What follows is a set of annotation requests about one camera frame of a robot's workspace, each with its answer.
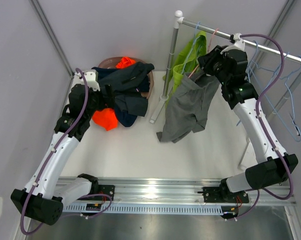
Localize metal clothes rack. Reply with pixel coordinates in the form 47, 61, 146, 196
149, 9, 301, 170

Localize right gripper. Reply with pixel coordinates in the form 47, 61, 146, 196
198, 45, 229, 85

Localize light grey shorts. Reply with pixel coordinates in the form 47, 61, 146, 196
156, 71, 220, 143

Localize white slotted cable duct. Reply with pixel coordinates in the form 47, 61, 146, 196
63, 202, 224, 216

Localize blue hanger of navy shorts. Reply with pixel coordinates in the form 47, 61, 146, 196
246, 59, 301, 137

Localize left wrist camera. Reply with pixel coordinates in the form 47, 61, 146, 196
74, 69, 101, 92

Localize dark grey shorts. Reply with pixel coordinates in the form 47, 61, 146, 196
98, 62, 155, 117

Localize navy blue shorts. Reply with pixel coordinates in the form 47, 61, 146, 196
91, 66, 151, 128

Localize pink translucent plastic basin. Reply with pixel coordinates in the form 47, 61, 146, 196
98, 56, 154, 99

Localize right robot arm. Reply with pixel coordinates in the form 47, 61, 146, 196
198, 45, 299, 202

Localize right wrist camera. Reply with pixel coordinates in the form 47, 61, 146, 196
220, 33, 246, 55

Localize orange shorts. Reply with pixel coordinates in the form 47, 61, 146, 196
92, 56, 136, 131

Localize lime green shorts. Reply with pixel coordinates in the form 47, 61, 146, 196
166, 30, 207, 105

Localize blue hanger of orange shorts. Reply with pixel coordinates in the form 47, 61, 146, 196
265, 55, 301, 142

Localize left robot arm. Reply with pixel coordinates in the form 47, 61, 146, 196
10, 84, 114, 229

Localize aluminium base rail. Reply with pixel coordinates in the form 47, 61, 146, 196
55, 176, 298, 208

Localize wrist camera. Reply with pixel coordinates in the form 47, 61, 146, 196
220, 33, 246, 55
74, 69, 101, 92

